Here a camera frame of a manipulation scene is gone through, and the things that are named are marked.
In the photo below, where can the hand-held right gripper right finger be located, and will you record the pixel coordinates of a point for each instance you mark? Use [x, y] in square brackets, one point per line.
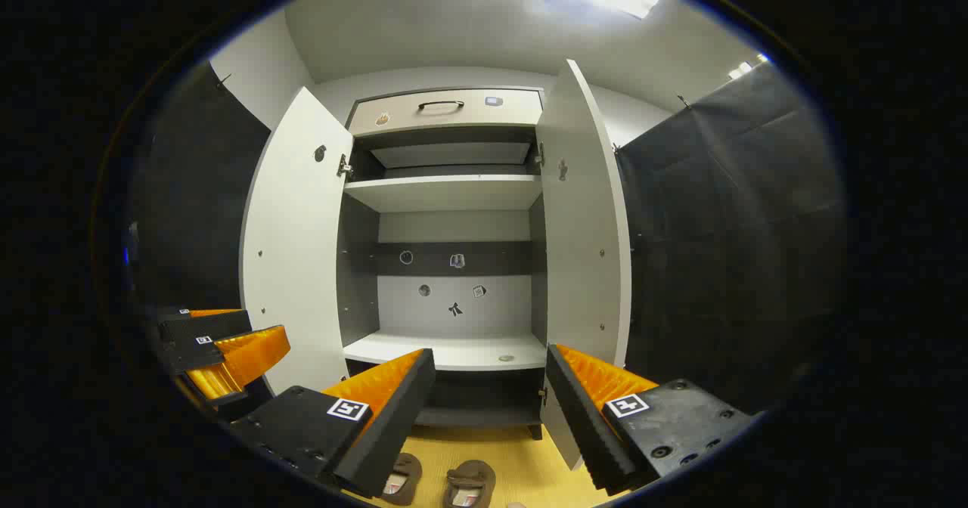
[578, 425]

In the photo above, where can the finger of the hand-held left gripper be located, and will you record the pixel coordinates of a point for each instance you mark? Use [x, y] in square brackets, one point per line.
[215, 313]
[181, 353]

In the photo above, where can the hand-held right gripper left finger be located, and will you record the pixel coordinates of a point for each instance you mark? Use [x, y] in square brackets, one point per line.
[393, 425]

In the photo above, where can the brown knitted shoe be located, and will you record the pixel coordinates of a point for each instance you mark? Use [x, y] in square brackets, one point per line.
[402, 478]
[469, 481]

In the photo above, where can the white shoe cabinet door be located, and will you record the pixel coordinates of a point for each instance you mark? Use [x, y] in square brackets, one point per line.
[582, 251]
[295, 266]

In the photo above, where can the white shoe cabinet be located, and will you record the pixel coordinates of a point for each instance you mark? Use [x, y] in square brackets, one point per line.
[454, 228]

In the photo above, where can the white cabinet shelf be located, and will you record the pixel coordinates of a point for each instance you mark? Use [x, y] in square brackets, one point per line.
[446, 190]
[446, 351]

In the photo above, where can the metal door hinge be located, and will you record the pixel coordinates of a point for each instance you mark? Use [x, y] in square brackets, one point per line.
[539, 154]
[344, 166]

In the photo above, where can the black backdrop cloth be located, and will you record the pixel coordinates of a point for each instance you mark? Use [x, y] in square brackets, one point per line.
[197, 213]
[733, 251]

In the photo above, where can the small ceiling light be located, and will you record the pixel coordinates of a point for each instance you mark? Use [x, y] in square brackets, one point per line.
[745, 67]

